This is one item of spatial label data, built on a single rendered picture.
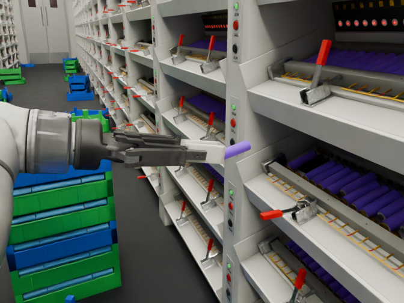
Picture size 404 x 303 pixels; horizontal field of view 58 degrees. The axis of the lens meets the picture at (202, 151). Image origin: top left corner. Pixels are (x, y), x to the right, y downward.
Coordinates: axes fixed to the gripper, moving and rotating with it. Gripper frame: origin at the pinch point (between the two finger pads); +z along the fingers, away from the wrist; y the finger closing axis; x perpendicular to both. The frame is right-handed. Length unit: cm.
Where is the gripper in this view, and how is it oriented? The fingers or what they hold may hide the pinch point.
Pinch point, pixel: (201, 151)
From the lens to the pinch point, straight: 60.5
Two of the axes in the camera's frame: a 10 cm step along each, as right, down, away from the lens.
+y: -3.4, -3.0, 8.9
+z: 9.3, 0.6, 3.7
